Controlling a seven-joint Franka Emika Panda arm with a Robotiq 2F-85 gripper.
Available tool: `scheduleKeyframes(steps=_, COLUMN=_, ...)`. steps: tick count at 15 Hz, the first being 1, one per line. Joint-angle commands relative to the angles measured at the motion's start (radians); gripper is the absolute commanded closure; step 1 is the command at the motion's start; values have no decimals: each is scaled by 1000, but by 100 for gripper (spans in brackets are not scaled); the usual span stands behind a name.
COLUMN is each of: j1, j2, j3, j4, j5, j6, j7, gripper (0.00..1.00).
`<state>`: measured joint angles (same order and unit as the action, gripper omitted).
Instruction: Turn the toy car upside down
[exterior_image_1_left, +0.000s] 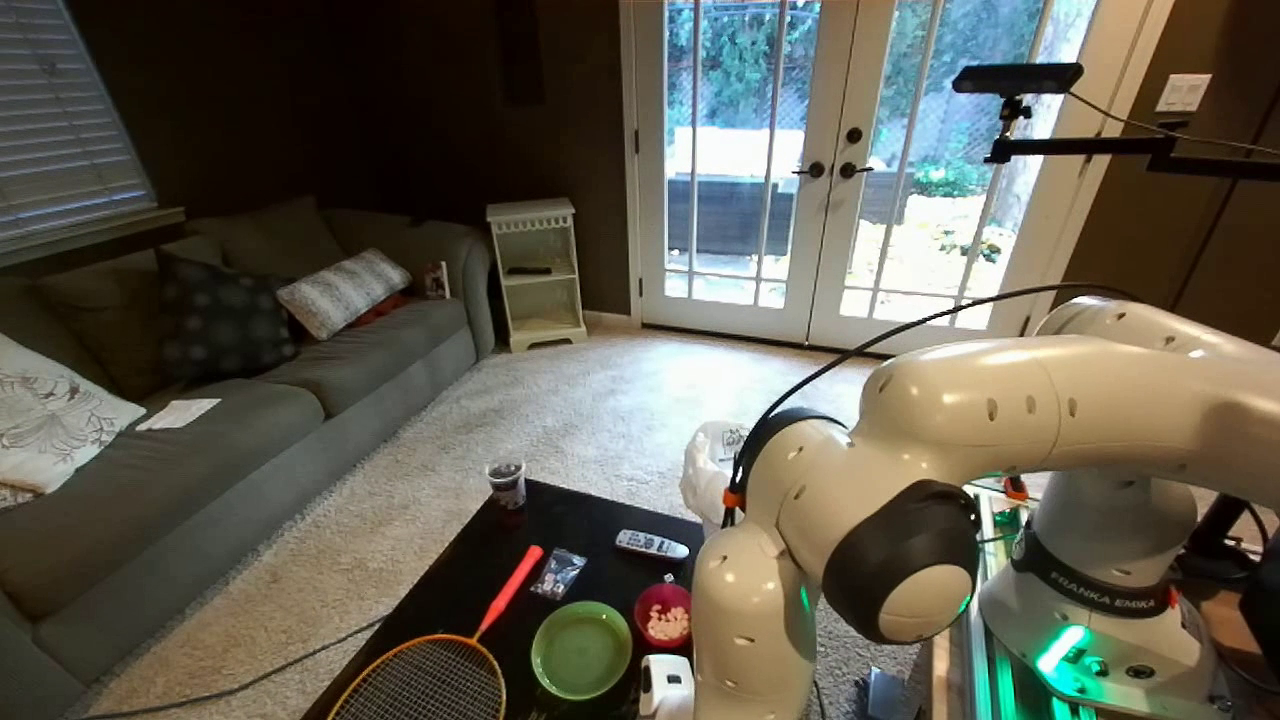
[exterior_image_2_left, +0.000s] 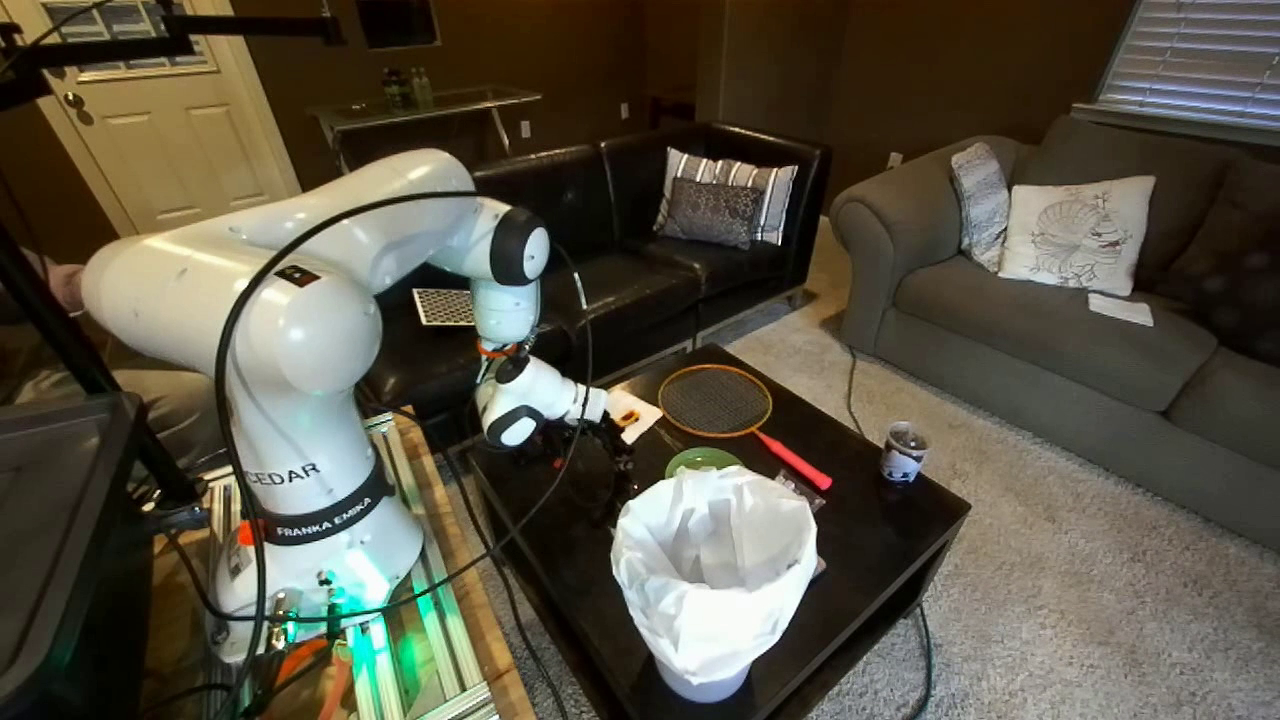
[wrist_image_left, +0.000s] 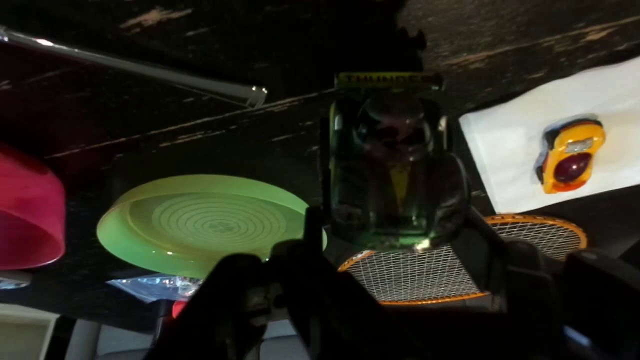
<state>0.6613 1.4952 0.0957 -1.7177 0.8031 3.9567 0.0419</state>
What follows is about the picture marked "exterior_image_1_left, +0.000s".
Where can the black stereo camera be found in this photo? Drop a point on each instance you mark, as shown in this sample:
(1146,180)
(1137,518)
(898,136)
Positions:
(1017,79)

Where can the white striped pillow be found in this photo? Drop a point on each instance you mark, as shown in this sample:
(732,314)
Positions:
(346,289)

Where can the green plastic plate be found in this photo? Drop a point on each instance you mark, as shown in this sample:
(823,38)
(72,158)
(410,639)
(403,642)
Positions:
(582,651)

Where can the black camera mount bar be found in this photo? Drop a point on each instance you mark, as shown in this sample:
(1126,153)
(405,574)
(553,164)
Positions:
(1132,145)

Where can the clear plastic bag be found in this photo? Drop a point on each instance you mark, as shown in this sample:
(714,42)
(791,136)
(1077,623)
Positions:
(558,568)

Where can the white glass french door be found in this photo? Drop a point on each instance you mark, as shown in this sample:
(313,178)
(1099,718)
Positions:
(652,160)
(832,265)

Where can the small dark drink cup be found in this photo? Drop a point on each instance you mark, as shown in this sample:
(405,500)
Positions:
(507,481)

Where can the white small shelf unit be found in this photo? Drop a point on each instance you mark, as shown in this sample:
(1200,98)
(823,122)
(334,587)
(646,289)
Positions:
(538,275)

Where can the white printed pillow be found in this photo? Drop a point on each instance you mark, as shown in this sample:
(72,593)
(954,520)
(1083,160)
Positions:
(54,421)

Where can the grey fabric sofa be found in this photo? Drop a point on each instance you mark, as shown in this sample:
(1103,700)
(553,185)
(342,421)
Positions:
(200,467)

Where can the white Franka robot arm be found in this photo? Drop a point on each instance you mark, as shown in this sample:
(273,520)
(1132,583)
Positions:
(1094,400)

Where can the dark dotted pillow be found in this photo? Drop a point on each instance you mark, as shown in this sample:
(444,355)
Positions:
(223,325)

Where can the white paper sheet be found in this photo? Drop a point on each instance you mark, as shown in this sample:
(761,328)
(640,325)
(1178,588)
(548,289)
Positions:
(179,413)

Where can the window blinds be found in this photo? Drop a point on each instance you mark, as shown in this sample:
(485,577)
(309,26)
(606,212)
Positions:
(64,122)

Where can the red bowl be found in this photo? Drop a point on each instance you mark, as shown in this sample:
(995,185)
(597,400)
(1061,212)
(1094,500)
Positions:
(662,617)

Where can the robot mounting stand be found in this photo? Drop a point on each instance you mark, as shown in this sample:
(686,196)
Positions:
(964,681)

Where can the silver remote control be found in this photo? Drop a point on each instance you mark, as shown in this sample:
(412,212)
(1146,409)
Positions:
(650,541)

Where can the white light switch plate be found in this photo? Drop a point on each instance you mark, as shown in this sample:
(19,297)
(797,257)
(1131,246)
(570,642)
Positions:
(1180,91)

